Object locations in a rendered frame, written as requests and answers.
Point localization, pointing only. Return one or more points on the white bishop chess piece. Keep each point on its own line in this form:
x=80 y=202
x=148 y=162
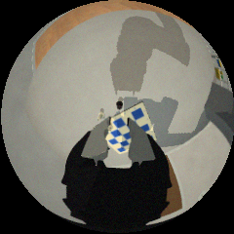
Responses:
x=101 y=114

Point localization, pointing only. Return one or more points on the blue and cream chessboard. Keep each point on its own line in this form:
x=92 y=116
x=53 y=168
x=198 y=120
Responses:
x=119 y=138

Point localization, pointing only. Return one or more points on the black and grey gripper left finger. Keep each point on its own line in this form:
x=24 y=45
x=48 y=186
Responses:
x=88 y=150

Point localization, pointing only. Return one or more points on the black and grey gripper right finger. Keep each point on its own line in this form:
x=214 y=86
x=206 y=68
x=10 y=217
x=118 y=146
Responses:
x=145 y=150

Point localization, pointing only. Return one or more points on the white pawn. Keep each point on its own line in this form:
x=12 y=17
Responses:
x=110 y=127

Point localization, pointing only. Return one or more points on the black rook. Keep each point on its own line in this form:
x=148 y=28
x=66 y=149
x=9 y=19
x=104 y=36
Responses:
x=119 y=104

